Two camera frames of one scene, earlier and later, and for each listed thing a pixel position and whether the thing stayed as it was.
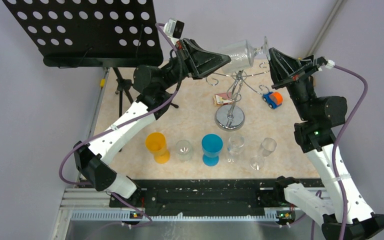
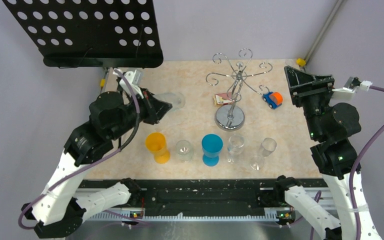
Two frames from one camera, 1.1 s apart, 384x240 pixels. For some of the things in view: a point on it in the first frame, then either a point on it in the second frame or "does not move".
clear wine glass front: (184, 150) does not move
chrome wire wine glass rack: (231, 117) does not move
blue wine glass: (211, 145) does not move
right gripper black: (285, 70) → (303, 84)
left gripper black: (199, 62) → (155, 109)
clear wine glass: (242, 54) → (177, 99)
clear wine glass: (235, 142) does not move
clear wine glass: (268, 146) does not move
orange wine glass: (156, 143) does not move
